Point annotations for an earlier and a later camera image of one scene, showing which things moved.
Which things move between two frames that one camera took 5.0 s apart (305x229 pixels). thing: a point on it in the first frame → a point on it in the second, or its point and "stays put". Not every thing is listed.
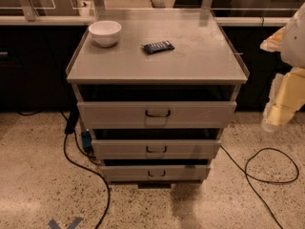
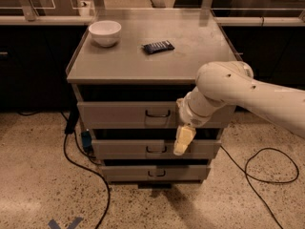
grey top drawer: x=154 y=114 stays put
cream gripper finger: x=286 y=96 → x=184 y=136
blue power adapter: x=87 y=138 stays put
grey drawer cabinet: x=156 y=103 stays put
